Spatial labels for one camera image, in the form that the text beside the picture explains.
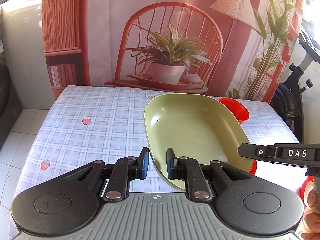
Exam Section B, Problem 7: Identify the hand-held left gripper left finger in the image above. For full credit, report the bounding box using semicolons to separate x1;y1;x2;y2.
65;147;150;202

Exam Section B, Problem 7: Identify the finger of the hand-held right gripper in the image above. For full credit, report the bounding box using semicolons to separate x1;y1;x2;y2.
237;143;276;162

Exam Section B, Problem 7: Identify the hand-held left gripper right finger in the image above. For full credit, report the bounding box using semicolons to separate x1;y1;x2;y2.
166;148;253;202

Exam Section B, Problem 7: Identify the red bowl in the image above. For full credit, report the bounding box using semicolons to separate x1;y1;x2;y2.
217;97;250;123
249;159;313;205

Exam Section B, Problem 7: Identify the green oval plate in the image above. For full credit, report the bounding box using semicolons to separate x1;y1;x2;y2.
144;93;250;192

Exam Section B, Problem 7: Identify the person's right hand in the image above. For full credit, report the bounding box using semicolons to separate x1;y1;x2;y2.
301;187;320;240

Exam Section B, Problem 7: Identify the black exercise bike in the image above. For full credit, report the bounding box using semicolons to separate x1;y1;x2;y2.
271;22;320;143

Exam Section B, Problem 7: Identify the blue checked strawberry tablecloth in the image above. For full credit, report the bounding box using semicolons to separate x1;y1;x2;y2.
7;85;300;240

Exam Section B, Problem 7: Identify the printed backdrop cloth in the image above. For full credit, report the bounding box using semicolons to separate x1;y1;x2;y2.
41;0;304;103

